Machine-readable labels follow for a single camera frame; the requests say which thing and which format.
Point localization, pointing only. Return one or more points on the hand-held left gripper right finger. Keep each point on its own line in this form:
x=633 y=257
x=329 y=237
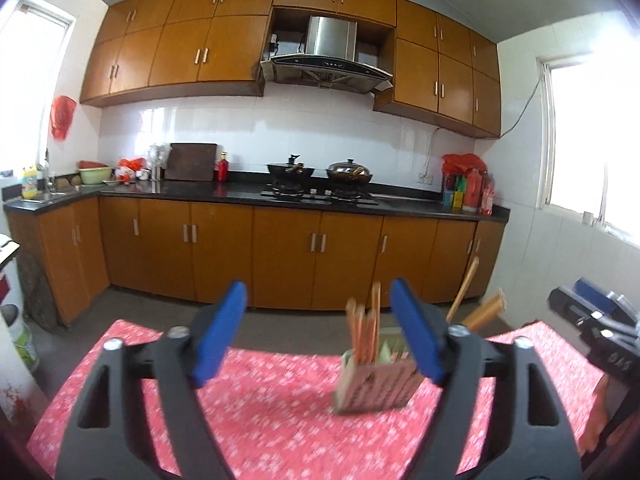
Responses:
x=417 y=335

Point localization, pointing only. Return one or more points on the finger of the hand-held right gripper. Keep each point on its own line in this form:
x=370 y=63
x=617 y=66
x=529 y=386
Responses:
x=595 y=292
x=580 y=317

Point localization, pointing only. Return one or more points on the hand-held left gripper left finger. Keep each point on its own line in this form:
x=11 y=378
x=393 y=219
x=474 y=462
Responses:
x=220 y=335

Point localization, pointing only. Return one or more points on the perforated beige utensil holder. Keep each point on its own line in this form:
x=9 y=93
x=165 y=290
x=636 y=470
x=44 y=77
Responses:
x=370 y=385

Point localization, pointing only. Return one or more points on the person's right hand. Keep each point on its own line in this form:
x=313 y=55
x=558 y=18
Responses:
x=597 y=410

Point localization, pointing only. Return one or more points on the long thin wooden stick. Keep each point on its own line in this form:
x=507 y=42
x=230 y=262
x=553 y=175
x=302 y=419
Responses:
x=465 y=285

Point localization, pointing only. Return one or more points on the brown lower kitchen cabinets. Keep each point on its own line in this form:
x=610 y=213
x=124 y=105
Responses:
x=225 y=250

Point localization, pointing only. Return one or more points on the red floral tablecloth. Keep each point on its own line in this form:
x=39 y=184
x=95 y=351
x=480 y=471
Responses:
x=280 y=410

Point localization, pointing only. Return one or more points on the black kitchen countertop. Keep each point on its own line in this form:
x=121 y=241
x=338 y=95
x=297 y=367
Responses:
x=200 y=191

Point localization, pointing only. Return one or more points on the large side window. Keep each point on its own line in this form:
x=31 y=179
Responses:
x=590 y=145

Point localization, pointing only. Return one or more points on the condiment bottles in red bag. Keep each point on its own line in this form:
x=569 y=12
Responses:
x=467 y=185

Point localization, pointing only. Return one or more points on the red bottle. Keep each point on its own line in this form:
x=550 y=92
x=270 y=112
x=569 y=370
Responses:
x=222 y=167

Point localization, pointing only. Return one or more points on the black gas stove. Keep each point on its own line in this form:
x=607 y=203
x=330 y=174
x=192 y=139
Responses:
x=320 y=195

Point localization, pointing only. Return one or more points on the dark wooden cutting board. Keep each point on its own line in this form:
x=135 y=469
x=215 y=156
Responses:
x=191 y=162

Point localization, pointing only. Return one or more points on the wok with glass lid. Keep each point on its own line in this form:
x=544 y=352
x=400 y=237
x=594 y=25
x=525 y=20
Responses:
x=349 y=171

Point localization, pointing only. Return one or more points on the steel cutlery cup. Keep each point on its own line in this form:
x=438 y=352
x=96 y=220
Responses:
x=159 y=165

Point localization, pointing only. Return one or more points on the dark sack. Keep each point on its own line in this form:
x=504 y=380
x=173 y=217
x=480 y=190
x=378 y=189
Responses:
x=37 y=295

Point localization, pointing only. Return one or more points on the red plastic bags on counter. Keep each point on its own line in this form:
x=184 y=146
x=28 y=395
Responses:
x=131 y=167

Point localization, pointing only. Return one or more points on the white plastic bucket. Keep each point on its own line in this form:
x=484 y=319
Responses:
x=20 y=340

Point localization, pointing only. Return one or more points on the green basin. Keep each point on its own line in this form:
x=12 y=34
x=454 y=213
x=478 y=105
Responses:
x=95 y=175

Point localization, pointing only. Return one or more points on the sink faucet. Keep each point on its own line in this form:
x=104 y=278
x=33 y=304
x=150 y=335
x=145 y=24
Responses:
x=48 y=170

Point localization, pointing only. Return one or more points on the yellow dish soap bottle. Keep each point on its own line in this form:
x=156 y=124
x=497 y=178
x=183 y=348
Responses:
x=29 y=182

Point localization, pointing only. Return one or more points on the hanging red plastic bag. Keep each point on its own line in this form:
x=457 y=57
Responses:
x=62 y=117

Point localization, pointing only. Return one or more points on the steel range hood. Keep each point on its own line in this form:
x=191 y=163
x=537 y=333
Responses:
x=325 y=60

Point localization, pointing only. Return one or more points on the window beside sink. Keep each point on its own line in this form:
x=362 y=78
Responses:
x=35 y=90

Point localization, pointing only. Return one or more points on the white wall outlet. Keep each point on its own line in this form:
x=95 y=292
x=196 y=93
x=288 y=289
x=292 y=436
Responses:
x=426 y=178

